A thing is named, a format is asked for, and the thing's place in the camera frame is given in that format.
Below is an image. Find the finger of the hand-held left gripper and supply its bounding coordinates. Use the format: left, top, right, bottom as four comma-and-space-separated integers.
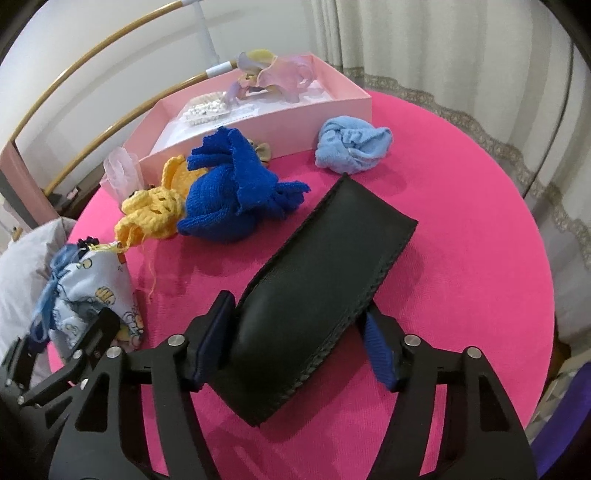
0, 337, 38, 393
21, 307, 122, 407

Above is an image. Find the pink towel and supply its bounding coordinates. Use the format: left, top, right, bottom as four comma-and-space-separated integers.
0, 138, 61, 232

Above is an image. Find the pink cardboard box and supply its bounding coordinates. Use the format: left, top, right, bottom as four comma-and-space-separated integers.
137, 52, 373, 191

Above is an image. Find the white barre post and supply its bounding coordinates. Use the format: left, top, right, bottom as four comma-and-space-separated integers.
191, 0, 220, 65

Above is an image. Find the light blue cloth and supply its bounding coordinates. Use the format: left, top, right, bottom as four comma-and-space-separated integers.
315, 116, 393, 175

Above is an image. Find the beige scrunchie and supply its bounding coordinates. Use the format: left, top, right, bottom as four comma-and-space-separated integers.
247, 138, 273, 164

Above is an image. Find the bag of white beads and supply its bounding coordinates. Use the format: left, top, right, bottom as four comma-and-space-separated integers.
178, 91, 236, 126

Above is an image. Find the printed drawstring bag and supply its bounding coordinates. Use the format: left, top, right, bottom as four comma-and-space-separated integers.
32, 237, 141, 361

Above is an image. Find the short wooden barre rail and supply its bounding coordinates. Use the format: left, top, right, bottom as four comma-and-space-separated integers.
44, 60, 238, 195

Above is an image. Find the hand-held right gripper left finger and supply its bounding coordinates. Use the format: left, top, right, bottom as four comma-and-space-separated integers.
48, 291, 236, 480

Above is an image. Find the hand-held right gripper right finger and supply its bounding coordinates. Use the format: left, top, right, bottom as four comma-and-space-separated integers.
358, 305, 539, 480

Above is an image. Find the cream lace-trimmed curtain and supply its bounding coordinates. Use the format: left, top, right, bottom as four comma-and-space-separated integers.
300, 0, 591, 342

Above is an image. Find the translucent pink pouch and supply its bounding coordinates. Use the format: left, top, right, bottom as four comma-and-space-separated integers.
100, 147, 141, 199

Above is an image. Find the black leather pouch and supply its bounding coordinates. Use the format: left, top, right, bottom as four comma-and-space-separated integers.
217, 173, 419, 428

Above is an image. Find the yellow crochet toy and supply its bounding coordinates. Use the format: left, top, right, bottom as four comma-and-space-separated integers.
114, 155, 211, 259

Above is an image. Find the purple cloth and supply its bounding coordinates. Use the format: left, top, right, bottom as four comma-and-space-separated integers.
531, 364, 587, 476

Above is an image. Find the blue knitted cloth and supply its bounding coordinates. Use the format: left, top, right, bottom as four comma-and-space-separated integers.
176, 126, 311, 244

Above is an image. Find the pastel fabric doll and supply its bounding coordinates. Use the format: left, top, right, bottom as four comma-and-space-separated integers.
226, 48, 319, 104

